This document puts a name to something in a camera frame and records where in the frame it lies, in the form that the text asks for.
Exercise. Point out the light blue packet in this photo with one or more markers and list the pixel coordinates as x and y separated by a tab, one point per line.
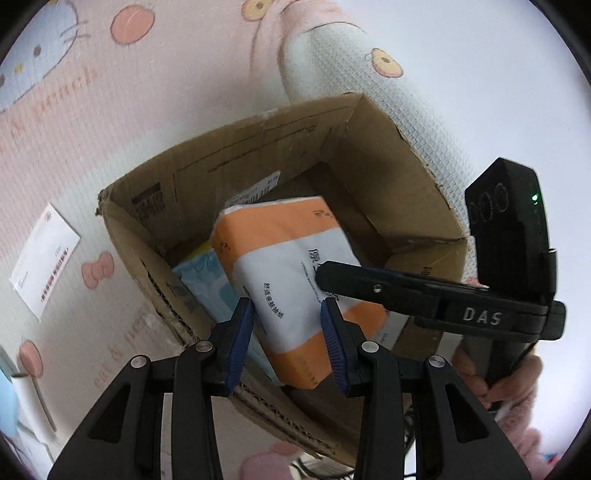
203	279

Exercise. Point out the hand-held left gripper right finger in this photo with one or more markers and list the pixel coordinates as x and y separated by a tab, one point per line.
334	353

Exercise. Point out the brown cardboard box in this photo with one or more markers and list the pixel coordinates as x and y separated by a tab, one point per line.
369	161

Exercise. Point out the person's right hand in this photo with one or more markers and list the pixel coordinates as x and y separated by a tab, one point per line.
517	381

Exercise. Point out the light blue soft object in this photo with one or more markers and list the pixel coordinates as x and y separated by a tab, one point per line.
7	401

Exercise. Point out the person's right forearm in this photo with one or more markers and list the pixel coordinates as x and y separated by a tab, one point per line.
526	434

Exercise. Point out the pink printed blanket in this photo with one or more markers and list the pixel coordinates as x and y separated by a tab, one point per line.
138	138

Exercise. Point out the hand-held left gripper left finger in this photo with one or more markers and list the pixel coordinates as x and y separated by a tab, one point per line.
240	344

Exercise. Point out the white shipping label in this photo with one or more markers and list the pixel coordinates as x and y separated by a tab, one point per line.
256	189

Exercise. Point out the orange and white tissue pack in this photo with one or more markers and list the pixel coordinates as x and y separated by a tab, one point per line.
286	258

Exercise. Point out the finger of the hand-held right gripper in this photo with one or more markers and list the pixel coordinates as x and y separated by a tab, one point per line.
369	281

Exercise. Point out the white envelope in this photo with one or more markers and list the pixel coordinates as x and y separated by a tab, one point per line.
46	258

